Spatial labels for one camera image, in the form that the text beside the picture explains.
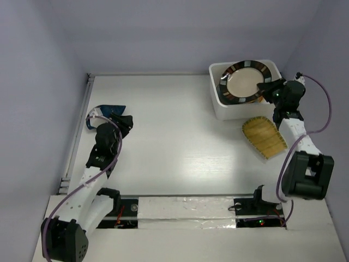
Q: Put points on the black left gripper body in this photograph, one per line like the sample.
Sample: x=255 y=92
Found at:
x=116 y=136

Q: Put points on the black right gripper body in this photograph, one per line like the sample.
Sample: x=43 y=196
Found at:
x=276 y=98

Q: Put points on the dark blue leaf plate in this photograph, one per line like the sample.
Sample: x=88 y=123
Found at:
x=107 y=110

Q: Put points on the black rimmed beige plate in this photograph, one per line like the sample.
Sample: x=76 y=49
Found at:
x=238 y=83

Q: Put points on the grey blue round plate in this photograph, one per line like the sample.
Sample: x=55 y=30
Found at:
x=218 y=90

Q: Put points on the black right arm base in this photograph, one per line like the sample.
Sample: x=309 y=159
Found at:
x=254 y=212

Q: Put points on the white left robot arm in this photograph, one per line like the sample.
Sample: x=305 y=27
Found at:
x=65 y=232

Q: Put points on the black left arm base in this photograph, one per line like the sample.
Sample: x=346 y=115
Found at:
x=124 y=211

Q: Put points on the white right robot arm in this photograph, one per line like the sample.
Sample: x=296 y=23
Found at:
x=306 y=172

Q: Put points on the white plastic bin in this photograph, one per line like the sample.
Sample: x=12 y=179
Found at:
x=239 y=111

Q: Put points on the green yellow woven tray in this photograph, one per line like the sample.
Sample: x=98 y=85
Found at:
x=263 y=135

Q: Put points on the white foam front panel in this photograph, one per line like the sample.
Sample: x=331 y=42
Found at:
x=186 y=212

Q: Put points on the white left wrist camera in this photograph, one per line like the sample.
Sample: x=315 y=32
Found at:
x=95 y=112

